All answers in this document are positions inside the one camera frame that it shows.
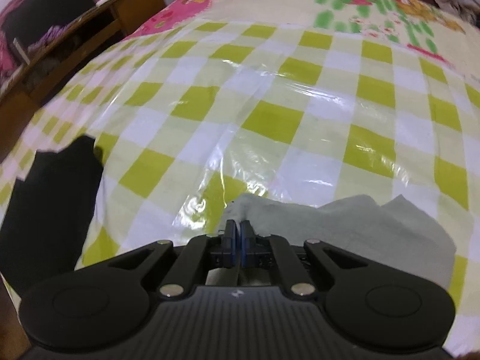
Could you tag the wooden desk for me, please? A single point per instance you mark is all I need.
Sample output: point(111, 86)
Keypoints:
point(131, 11)

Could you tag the green checkered plastic sheet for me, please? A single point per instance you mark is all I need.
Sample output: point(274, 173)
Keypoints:
point(262, 82)

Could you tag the pink patterned cloth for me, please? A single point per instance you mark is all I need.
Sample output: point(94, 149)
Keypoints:
point(7, 45)

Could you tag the beige curtain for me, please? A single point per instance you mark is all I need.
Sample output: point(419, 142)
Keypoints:
point(459, 0)

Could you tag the black cloth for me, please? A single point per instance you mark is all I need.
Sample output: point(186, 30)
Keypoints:
point(56, 213)

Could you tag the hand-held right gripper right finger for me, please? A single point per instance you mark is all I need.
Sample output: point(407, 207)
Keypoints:
point(245, 243)

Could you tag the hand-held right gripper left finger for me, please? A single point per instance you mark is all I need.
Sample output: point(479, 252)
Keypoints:
point(234, 242)

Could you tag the grey-green pants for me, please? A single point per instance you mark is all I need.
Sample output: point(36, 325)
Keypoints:
point(356, 228)

